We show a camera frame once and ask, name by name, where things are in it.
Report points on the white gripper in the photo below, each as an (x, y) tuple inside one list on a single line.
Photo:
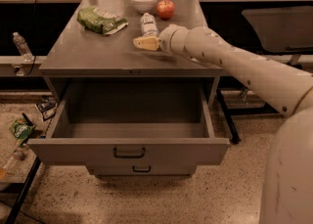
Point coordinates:
[(166, 39)]

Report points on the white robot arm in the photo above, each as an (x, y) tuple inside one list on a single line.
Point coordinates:
[(287, 194)]

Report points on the grey metal drawer cabinet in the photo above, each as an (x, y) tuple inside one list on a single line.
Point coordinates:
[(83, 66)]

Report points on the open grey top drawer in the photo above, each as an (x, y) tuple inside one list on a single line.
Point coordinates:
[(132, 124)]

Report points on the upright clear bottle at left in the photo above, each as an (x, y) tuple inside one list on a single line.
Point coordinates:
[(22, 47)]

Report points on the grey lower drawer front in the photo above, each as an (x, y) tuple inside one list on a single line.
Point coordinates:
[(143, 170)]

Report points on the clear bottle on floor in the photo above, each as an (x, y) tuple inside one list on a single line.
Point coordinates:
[(13, 165)]

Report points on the red apple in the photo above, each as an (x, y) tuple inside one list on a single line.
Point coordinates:
[(165, 9)]

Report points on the white ceramic bowl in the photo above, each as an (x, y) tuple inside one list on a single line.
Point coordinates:
[(144, 6)]

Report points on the green chip bag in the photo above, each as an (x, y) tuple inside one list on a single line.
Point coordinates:
[(101, 21)]

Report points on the dark snack packet on floor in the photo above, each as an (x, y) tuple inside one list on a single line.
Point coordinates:
[(47, 107)]

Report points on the black table leg right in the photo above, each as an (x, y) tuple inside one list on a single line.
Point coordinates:
[(235, 139)]

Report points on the black table leg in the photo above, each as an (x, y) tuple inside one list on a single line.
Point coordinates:
[(22, 190), (235, 139)]

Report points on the grey chair seat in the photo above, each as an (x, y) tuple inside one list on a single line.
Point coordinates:
[(282, 30)]

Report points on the green snack packet on floor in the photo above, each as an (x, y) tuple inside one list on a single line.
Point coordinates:
[(21, 130)]

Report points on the black table leg left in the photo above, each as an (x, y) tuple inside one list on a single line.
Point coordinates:
[(22, 190)]

